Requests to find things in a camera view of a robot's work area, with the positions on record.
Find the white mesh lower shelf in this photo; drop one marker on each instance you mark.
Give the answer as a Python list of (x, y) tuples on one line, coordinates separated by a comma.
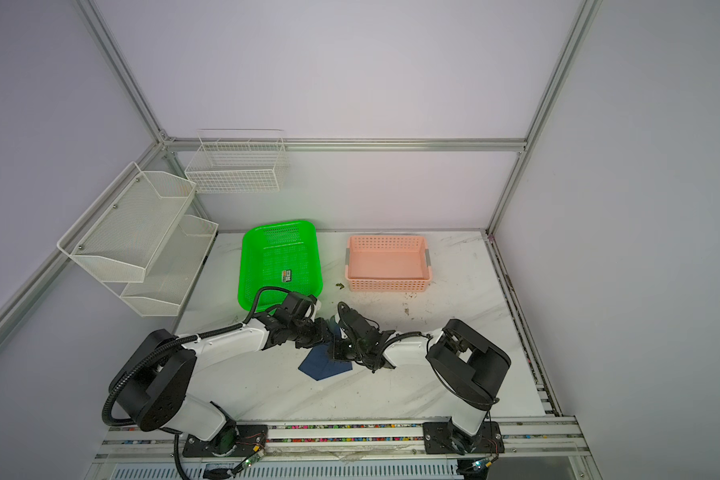
[(168, 284)]

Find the aluminium mounting rail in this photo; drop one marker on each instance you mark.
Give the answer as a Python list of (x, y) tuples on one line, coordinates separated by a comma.
[(360, 440)]

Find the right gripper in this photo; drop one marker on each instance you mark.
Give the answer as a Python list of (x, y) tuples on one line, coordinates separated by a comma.
[(336, 349)]

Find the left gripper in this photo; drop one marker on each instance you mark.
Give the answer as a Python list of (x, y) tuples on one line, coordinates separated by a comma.
[(321, 337)]

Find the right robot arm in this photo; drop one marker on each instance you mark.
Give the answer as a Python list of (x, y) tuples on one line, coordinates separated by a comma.
[(465, 363)]

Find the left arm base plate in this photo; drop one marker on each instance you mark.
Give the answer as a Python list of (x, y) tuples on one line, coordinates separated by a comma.
[(239, 441)]

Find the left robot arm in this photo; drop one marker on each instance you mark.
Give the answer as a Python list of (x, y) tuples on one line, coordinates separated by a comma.
[(151, 390)]

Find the white mesh shelf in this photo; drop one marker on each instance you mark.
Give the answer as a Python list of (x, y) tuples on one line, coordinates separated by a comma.
[(120, 237), (168, 284)]

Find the white wire wall basket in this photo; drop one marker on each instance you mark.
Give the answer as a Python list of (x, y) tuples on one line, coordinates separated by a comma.
[(239, 161)]

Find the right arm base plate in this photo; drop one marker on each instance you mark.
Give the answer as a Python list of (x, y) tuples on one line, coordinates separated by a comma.
[(446, 438)]

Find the pink plastic basket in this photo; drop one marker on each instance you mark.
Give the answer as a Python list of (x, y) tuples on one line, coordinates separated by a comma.
[(388, 263)]

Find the white mesh upper shelf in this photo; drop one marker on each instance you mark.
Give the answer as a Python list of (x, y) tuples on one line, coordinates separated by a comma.
[(120, 237)]

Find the green plastic basket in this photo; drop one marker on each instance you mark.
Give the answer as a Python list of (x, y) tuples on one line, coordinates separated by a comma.
[(267, 251)]

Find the dark blue paper napkin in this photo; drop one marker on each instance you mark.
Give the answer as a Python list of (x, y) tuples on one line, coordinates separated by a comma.
[(325, 360)]

